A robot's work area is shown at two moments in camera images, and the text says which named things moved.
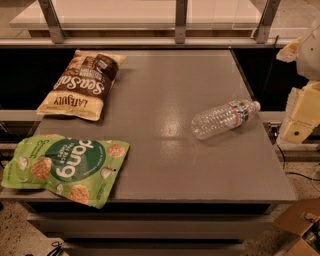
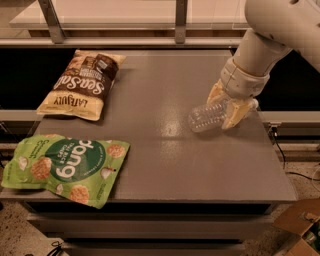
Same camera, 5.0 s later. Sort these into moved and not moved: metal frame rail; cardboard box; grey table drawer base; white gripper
Moved: white gripper
Not moved: cardboard box; metal frame rail; grey table drawer base
